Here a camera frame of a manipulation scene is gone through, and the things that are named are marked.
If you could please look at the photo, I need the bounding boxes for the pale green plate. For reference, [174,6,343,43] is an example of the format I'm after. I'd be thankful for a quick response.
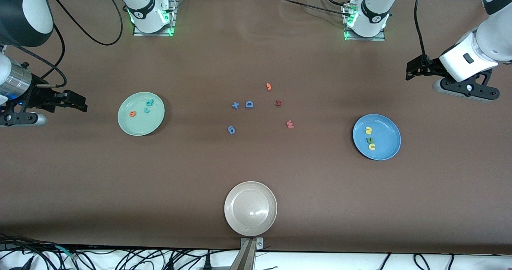
[117,92,165,137]

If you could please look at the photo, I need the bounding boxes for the blue plate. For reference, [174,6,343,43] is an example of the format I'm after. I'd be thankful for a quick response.
[352,114,402,161]

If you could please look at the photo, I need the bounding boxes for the brown table cloth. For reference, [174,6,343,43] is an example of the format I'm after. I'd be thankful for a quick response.
[0,0,512,255]

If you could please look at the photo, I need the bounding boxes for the beige plate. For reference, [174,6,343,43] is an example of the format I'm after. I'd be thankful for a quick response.
[224,181,278,237]

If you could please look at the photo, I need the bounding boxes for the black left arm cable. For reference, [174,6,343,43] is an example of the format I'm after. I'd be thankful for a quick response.
[414,0,429,58]

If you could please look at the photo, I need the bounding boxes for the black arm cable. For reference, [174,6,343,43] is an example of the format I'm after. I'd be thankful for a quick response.
[16,0,124,88]
[414,0,429,58]

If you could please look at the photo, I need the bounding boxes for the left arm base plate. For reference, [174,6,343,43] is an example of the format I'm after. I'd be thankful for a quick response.
[343,2,386,42]

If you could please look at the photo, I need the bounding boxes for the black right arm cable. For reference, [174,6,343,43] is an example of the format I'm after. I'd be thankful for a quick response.
[16,0,124,88]

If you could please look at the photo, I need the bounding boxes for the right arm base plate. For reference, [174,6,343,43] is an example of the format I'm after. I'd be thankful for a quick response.
[133,0,179,36]

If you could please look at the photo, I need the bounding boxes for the black cable on table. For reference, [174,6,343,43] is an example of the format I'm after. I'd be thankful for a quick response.
[280,0,352,18]

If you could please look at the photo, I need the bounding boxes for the teal floor cable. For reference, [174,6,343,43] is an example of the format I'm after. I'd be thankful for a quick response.
[53,244,77,259]

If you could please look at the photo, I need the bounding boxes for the aluminium profile post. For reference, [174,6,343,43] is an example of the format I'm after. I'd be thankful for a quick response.
[230,237,264,270]

